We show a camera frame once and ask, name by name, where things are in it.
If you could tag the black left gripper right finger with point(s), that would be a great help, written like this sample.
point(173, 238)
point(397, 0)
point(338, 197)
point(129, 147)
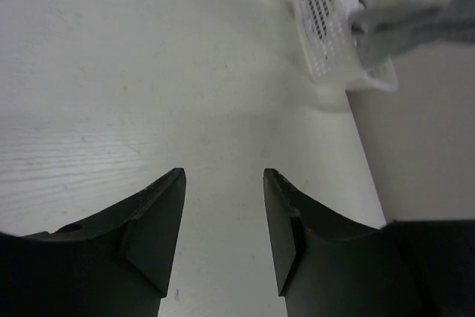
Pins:
point(328, 265)

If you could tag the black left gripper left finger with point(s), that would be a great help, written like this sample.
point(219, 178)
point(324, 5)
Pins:
point(116, 262)

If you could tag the grey tank top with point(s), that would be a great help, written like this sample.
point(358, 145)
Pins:
point(384, 32)

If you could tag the white plastic laundry basket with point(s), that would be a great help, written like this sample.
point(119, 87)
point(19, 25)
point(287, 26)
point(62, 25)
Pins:
point(330, 49)

